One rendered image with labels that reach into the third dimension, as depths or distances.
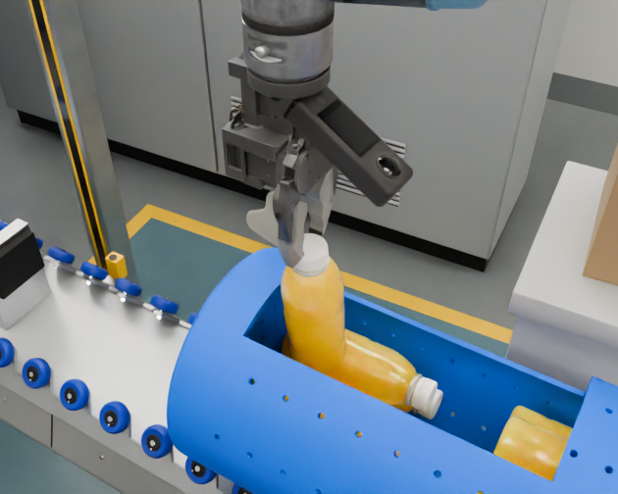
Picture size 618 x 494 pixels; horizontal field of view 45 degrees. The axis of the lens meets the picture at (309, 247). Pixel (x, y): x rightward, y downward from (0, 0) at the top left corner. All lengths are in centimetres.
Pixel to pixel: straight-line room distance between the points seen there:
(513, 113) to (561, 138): 120
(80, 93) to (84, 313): 41
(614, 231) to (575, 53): 260
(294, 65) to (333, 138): 7
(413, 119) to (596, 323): 147
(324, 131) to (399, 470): 34
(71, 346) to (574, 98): 281
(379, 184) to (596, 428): 32
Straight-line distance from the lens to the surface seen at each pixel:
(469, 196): 244
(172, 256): 271
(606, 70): 356
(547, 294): 99
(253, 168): 69
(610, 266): 101
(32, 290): 129
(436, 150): 239
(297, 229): 70
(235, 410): 81
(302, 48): 60
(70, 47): 138
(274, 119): 67
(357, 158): 63
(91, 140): 148
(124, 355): 120
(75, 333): 125
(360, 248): 270
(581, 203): 115
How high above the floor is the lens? 183
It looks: 43 degrees down
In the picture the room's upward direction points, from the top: straight up
